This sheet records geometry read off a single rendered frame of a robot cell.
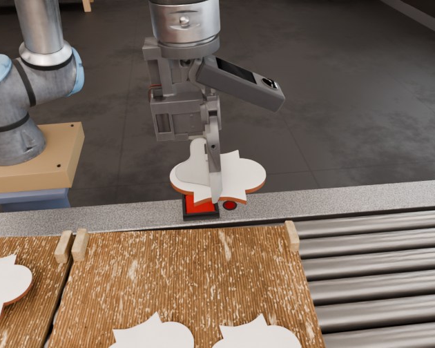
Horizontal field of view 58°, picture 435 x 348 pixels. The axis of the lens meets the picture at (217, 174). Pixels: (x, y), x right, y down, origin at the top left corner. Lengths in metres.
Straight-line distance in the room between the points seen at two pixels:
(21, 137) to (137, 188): 1.39
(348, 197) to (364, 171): 1.71
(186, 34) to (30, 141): 0.71
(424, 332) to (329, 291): 0.15
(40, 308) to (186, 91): 0.43
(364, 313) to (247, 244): 0.23
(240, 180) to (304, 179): 1.90
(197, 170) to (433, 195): 0.64
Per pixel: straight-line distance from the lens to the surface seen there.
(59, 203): 1.18
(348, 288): 0.74
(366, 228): 0.86
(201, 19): 0.43
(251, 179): 0.56
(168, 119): 0.48
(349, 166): 2.64
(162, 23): 0.44
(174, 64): 0.47
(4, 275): 0.74
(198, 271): 0.70
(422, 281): 0.80
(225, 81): 0.47
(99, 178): 2.51
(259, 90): 0.48
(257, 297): 0.68
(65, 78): 1.04
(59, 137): 1.14
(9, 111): 1.03
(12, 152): 1.06
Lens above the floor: 1.49
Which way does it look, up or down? 38 degrees down
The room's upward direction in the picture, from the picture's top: straight up
